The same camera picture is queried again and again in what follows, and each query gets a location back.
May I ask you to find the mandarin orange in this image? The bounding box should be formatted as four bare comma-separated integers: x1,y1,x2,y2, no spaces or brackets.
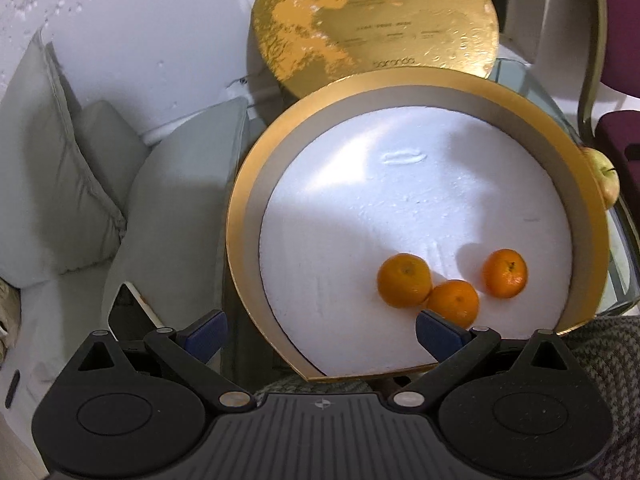
376,252,433,309
482,248,528,299
423,280,480,328

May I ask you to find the gold round box lid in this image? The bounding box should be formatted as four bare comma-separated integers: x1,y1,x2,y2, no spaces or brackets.
252,0,499,99

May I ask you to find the smartphone with light case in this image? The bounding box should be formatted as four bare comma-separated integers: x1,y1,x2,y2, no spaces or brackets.
106,282,163,341

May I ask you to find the grey sofa seat cushion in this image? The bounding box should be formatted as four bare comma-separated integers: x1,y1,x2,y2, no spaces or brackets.
102,98,250,330

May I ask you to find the houndstooth fabric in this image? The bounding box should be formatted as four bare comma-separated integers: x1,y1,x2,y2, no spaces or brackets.
256,316,639,479

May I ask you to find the round gold cake box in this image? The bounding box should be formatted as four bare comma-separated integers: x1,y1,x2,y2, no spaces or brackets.
227,68,608,382

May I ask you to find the large grey cushion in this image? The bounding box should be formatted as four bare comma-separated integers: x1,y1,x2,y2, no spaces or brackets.
1,34,125,288

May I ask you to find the small grey cushion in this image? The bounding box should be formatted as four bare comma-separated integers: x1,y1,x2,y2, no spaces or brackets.
74,101,151,216

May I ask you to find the yellow green apple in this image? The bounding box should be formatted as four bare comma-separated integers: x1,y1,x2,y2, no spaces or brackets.
580,146,620,209

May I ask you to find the maroon chair with gold frame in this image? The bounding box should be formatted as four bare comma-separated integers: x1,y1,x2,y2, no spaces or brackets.
577,0,640,222

